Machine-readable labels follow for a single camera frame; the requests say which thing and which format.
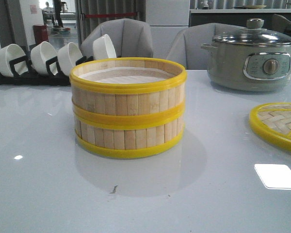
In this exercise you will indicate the woven bamboo steamer lid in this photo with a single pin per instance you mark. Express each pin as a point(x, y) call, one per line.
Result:
point(272, 122)

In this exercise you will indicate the grey chair left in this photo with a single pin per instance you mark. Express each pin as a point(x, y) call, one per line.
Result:
point(131, 38)

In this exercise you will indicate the grey chair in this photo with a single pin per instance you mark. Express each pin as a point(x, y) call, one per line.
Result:
point(131, 38)
point(186, 47)

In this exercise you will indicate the white bowl right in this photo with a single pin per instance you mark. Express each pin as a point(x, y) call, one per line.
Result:
point(103, 48)

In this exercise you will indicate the white bowl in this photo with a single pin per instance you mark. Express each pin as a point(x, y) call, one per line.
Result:
point(40, 54)
point(67, 57)
point(103, 48)
point(8, 54)

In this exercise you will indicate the grey chair right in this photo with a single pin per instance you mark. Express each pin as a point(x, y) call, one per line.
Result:
point(186, 47)

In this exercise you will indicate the white cabinet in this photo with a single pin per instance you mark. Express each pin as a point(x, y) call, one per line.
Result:
point(166, 18)

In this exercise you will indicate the grey-green electric cooking pot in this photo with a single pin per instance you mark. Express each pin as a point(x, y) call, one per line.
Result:
point(249, 68)

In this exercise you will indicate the black bowl rack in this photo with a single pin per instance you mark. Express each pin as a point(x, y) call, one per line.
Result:
point(54, 77)

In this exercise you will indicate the red bin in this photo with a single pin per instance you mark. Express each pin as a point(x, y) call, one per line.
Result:
point(40, 33)

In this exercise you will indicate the glass pot lid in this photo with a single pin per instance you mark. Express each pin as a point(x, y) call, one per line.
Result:
point(254, 35)

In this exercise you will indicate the white bowl far left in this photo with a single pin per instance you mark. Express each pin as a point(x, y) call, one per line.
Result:
point(8, 54)

